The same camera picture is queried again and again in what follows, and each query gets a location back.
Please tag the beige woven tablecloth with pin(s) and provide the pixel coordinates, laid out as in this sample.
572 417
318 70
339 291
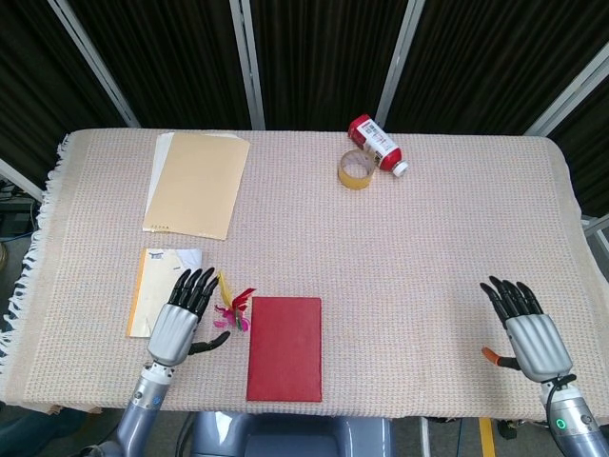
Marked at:
428 262

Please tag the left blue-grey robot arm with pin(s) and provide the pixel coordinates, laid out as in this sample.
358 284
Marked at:
143 404

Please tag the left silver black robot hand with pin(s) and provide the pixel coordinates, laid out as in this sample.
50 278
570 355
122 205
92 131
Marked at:
173 333

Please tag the manila paper folder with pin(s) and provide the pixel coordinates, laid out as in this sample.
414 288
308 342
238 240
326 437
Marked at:
200 185

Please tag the red hardcover book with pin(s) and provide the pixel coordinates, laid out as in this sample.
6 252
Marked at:
285 350

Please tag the black pleated curtain panel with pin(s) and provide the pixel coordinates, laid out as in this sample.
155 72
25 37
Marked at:
33 71
323 57
590 162
490 62
176 62

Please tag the silver partition post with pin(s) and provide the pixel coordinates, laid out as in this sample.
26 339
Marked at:
95 66
566 95
19 177
247 62
402 66

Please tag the yellow-edged document envelope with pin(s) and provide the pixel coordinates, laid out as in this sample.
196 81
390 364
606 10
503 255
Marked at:
152 295

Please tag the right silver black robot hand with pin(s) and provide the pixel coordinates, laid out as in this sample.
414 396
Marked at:
537 343

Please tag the red bottle with white cap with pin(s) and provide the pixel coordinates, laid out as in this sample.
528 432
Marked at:
387 157

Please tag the colourful feather shuttlecock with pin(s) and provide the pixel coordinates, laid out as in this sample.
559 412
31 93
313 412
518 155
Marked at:
235 316

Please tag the blue-grey robot torso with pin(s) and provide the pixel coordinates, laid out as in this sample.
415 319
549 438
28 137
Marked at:
285 438

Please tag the white paper sheet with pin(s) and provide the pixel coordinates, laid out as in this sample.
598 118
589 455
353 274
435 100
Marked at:
159 157

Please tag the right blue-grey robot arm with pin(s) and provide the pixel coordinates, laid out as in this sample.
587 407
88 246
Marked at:
575 423

